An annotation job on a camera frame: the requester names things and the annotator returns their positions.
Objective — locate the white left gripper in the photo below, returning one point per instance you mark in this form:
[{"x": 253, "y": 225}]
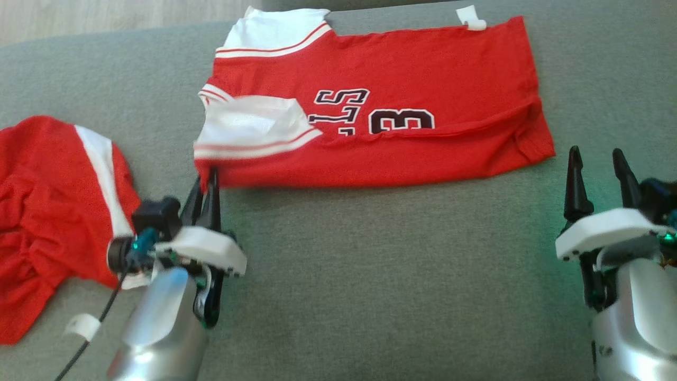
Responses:
[{"x": 209, "y": 248}]

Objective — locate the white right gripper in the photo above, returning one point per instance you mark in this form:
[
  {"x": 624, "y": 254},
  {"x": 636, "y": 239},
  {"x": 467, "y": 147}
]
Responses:
[{"x": 603, "y": 233}]

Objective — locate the red mesh shorts white stripe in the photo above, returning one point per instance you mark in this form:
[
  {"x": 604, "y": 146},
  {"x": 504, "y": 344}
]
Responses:
[{"x": 47, "y": 211}]

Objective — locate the red jersey with number print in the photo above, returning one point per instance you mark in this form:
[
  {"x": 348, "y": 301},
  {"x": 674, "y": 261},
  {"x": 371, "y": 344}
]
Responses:
[{"x": 423, "y": 69}]

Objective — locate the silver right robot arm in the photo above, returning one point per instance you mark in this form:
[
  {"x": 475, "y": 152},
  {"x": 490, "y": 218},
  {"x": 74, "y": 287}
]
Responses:
[{"x": 640, "y": 323}]

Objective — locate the grey fabric sofa seat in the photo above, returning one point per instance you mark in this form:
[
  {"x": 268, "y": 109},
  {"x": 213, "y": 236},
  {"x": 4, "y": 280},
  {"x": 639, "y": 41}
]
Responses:
[{"x": 370, "y": 275}]

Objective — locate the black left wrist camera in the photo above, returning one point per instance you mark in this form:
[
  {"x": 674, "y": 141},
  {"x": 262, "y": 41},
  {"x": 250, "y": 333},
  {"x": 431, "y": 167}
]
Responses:
[{"x": 156, "y": 217}]

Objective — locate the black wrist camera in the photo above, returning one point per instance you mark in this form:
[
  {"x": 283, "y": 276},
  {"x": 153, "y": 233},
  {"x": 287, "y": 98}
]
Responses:
[
  {"x": 156, "y": 217},
  {"x": 658, "y": 198}
]

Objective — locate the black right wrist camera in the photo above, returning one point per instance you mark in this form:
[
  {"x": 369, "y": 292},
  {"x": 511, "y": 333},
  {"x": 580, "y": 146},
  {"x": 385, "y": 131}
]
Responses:
[{"x": 658, "y": 198}]

